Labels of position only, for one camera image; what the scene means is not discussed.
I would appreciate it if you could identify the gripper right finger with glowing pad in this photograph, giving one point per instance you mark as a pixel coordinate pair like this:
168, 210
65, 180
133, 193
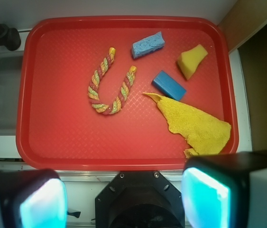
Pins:
226, 190

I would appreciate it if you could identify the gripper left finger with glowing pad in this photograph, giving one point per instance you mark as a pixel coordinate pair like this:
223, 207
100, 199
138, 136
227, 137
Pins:
32, 199

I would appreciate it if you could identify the yellow sponge wedge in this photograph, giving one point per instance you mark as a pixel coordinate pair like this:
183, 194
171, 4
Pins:
188, 61

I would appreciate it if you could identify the blue sponge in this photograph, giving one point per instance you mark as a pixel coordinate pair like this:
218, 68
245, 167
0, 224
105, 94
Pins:
147, 45

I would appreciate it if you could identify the yellow microfiber cloth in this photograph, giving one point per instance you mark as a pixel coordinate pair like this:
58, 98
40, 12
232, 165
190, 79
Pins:
204, 133

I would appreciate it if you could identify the metal sink basin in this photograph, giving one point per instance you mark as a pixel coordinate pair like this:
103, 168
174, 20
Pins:
10, 73

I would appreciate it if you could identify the blue rectangular block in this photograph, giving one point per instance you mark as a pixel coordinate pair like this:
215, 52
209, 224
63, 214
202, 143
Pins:
168, 86

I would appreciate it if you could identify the red plastic tray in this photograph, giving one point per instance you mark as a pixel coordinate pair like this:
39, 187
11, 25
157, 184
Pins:
56, 126

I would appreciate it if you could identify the brown wooden cabinet panel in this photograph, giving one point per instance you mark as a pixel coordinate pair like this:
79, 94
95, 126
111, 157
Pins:
243, 21

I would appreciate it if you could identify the multicolour twisted rope toy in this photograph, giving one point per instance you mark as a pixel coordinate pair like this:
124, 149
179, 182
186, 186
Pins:
98, 75

